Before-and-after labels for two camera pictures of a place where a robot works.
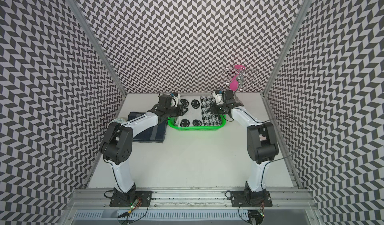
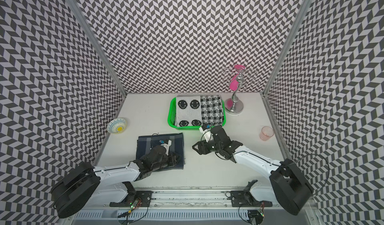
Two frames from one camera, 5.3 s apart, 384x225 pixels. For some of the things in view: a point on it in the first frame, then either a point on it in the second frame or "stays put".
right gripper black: x=213 y=108 -> x=202 y=145
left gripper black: x=180 y=112 -> x=173 y=157
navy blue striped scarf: x=156 y=133 -> x=145 y=143
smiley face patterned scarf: x=198 y=113 stays put
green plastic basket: x=172 y=123 stays put
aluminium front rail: x=87 y=198 stays put
